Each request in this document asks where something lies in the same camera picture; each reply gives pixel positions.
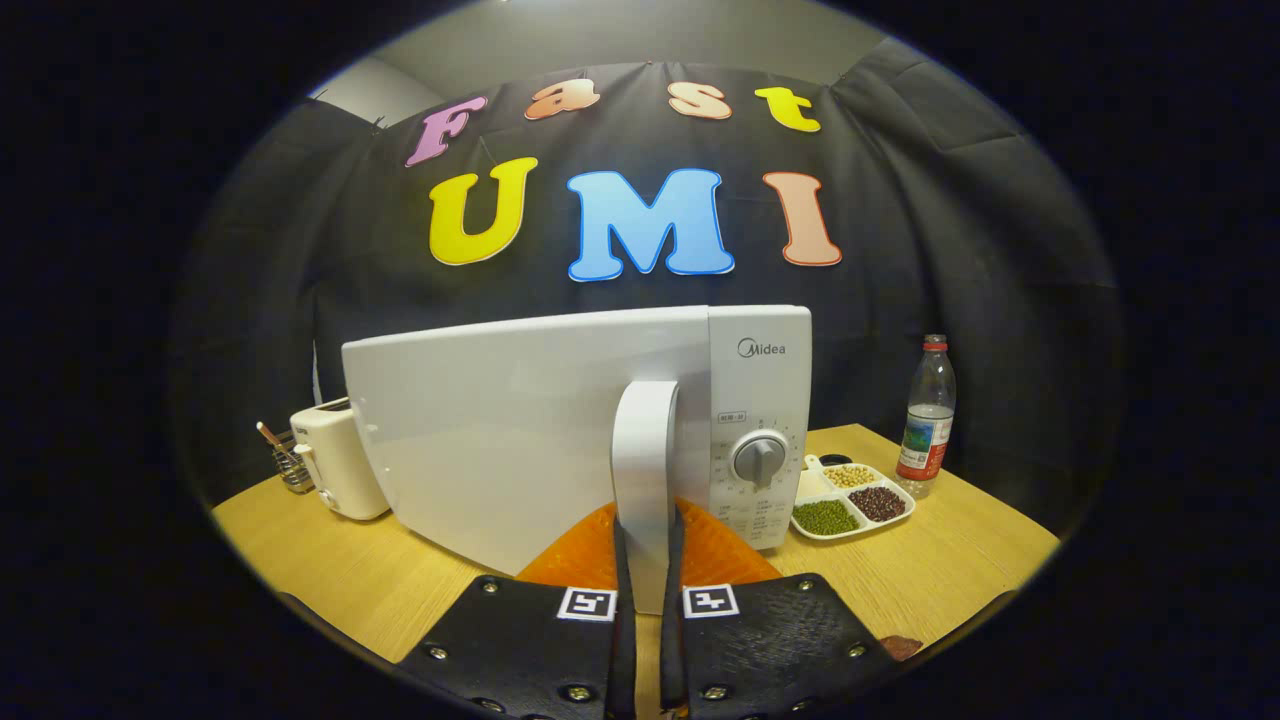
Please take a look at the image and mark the white toaster oven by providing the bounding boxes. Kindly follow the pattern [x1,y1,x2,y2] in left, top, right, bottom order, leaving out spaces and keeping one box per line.
[341,305,813,616]

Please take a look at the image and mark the clear plastic water bottle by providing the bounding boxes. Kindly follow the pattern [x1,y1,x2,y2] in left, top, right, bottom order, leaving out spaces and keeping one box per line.
[895,334,957,500]

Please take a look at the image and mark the wire mesh utensil holder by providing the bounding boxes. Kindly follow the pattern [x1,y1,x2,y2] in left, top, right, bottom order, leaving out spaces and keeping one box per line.
[270,430,316,495]

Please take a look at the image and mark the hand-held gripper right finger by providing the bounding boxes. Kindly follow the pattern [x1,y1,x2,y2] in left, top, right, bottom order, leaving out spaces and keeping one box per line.
[660,497,901,720]

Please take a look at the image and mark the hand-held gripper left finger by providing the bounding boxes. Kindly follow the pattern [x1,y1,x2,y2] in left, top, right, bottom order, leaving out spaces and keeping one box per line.
[397,500,638,720]

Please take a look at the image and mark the white divided dish of beans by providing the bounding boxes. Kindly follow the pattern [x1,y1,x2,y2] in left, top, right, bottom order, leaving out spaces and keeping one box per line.
[790,455,916,542]

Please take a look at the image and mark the cream bread toaster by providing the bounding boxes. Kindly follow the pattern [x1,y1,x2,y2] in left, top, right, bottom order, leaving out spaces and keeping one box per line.
[289,397,391,521]

